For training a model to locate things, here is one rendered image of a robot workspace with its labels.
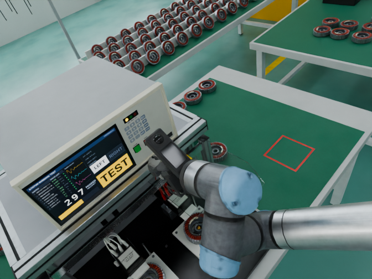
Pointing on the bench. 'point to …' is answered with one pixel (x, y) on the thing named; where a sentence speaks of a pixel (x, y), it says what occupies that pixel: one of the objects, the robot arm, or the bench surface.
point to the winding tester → (79, 124)
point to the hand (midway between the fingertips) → (151, 157)
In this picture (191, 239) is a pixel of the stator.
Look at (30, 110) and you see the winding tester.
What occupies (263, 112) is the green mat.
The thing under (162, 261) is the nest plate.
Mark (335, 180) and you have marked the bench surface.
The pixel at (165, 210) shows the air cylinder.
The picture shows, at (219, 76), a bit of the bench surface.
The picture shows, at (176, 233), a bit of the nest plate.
